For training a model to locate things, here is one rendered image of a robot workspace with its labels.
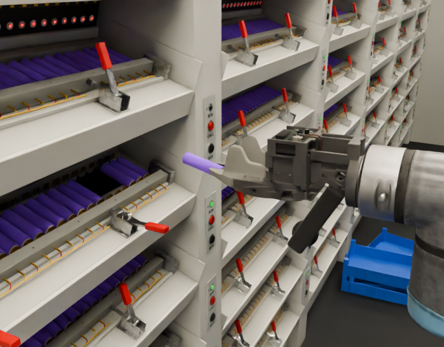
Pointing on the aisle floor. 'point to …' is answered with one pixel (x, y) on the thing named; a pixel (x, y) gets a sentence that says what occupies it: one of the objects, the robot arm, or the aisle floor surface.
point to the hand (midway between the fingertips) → (222, 173)
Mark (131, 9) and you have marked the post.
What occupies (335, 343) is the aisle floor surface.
